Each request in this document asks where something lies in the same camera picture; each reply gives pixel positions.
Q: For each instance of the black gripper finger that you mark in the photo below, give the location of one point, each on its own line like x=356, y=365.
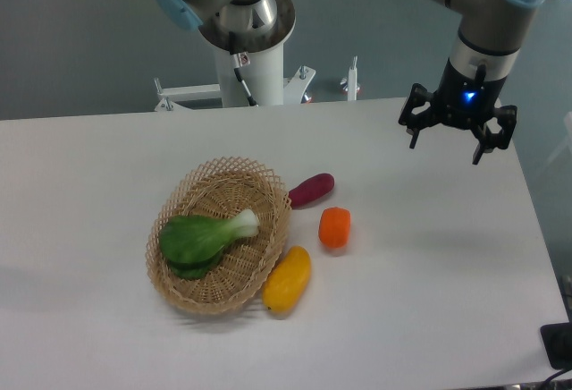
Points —
x=506, y=119
x=418, y=112

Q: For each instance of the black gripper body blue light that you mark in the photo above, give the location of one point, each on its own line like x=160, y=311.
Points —
x=464, y=102

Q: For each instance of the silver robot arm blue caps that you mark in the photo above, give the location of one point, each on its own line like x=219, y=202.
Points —
x=248, y=36

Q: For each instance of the purple sweet potato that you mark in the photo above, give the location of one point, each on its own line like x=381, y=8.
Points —
x=311, y=190

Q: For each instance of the orange fruit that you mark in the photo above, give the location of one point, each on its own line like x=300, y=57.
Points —
x=334, y=227

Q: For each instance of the black device at table edge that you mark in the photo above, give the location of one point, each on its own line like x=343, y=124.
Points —
x=557, y=344

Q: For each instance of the yellow mango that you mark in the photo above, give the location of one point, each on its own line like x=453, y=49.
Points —
x=288, y=281

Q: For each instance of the woven wicker basket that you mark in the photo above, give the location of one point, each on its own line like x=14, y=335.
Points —
x=222, y=188

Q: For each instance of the green bok choy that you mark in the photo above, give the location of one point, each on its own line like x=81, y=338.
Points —
x=193, y=245

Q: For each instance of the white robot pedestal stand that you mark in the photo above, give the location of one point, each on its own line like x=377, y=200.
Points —
x=244, y=79

